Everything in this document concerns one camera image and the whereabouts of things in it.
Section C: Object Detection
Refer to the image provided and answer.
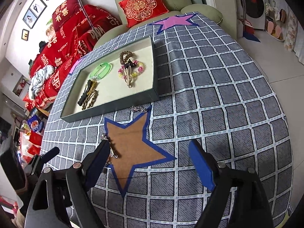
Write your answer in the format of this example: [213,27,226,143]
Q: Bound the black scalloped hair clip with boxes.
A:
[77,79,93,106]

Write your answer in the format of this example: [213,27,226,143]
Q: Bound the braided rope bracelet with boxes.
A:
[81,89,100,111]

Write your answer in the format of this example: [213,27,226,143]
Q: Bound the green plastic bangle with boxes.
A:
[89,62,112,81]

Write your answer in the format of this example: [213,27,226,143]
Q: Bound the beige hair clip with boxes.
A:
[124,66,133,88]

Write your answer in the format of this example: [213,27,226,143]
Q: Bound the small black claw clip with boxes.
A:
[124,59,138,68]

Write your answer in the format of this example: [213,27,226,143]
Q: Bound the colourful bead bracelet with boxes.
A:
[117,60,145,82]

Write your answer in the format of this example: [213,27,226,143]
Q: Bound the brown wooden bead bracelet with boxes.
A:
[119,50,136,66]

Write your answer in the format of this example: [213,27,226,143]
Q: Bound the grey jewelry tray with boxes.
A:
[60,36,159,123]

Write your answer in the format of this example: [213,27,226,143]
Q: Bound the blue snack box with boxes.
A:
[27,115,46,133]

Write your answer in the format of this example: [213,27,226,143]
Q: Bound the brown star mat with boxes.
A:
[104,107,176,197]

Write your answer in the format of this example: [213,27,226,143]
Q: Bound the grey white blanket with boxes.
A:
[28,65,55,100]

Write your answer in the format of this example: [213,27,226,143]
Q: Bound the grey checked tablecloth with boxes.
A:
[42,14,293,227]

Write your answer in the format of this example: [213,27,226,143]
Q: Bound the pink star sticker left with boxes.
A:
[69,57,85,75]

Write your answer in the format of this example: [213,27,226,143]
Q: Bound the pink star sticker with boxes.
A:
[69,57,85,75]
[148,13,199,35]

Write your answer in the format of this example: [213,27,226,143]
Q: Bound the patterned board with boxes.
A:
[284,9,298,51]

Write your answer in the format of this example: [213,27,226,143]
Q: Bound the dark red pillow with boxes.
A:
[52,0,80,32]

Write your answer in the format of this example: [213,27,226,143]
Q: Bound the slippers rack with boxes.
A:
[265,1,287,42]

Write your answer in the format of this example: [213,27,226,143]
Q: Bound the pink star sticker right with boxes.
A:
[148,13,199,35]

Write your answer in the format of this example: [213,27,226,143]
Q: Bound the lower washing machine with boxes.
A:
[235,0,265,30]

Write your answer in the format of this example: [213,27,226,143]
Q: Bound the green recliner armchair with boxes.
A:
[94,0,224,49]

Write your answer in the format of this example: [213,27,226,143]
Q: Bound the red embroidered cushion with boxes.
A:
[119,0,169,28]

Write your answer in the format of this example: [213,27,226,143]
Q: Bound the small picture frame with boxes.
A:
[21,29,29,41]

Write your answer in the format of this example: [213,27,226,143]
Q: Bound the picture frame pair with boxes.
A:
[23,0,47,29]

